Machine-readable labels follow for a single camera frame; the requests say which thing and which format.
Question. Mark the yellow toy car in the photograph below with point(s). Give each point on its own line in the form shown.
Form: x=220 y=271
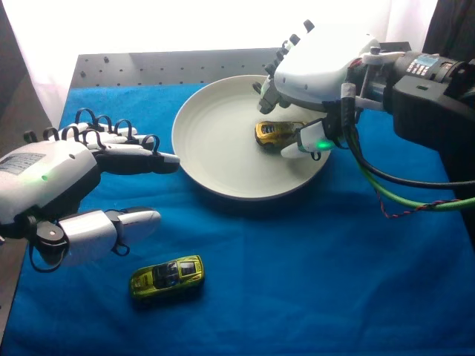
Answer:
x=274 y=133

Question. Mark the green toy car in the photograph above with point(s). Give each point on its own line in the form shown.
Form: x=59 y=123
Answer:
x=167 y=276

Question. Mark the blue table cloth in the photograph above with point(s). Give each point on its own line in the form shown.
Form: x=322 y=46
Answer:
x=297 y=278

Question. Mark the dark curtain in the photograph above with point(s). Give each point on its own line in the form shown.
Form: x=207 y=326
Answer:
x=452 y=26

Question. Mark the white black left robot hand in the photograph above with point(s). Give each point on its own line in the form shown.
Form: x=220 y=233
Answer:
x=48 y=174

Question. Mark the white round plate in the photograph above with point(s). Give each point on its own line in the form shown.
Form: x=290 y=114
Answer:
x=215 y=148

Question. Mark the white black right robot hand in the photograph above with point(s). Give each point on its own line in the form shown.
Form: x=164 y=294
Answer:
x=319 y=63

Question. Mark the white curtain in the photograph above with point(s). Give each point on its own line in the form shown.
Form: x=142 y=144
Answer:
x=185 y=22

